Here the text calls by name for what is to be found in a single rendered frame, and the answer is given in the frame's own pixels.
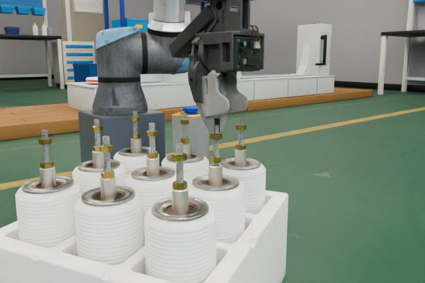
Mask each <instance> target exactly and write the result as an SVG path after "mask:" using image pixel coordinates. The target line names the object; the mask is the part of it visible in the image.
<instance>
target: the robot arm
mask: <svg viewBox="0 0 425 283"><path fill-rule="evenodd" d="M201 1H206V2H210V5H207V6H206V7H205V8H204V9H203V10H202V11H201V12H200V13H199V14H198V15H197V16H196V17H195V18H194V19H193V20H192V21H191V23H190V24H189V25H187V24H186V23H185V0H154V10H153V20H152V21H151V22H150V23H149V24H148V26H147V32H140V30H139V28H138V27H121V28H111V29H107V30H101V31H100V32H98V33H97V35H96V48H95V49H96V57H97V81H98V86H97V91H96V93H95V98H94V102H93V104H92V111H93V114H97V115H102V116H127V115H133V111H137V114H143V113H146V112H148V105H147V101H146V98H145V95H144V92H143V90H142V87H141V82H140V75H155V74H172V75H175V74H181V73H186V72H188V82H189V85H190V89H191V93H192V96H193V99H194V102H195V103H196V105H197V108H198V111H199V114H200V116H201V118H202V120H203V122H204V124H205V125H206V127H207V129H208V130H209V132H210V133H215V124H217V125H219V133H220V132H222V130H223V127H224V125H225V123H226V120H227V117H228V114H229V113H233V112H238V111H244V110H246V108H247V106H248V99H247V97H246V96H245V95H244V94H242V93H241V92H239V91H238V87H237V71H259V70H260V69H264V33H259V30H258V27H257V26H255V25H250V1H253V0H201ZM250 27H252V30H250ZM254 27H256V28H257V30H254ZM212 70H215V72H216V73H220V75H218V76H216V75H215V74H210V75H208V74H209V73H210V72H211V71H212Z"/></svg>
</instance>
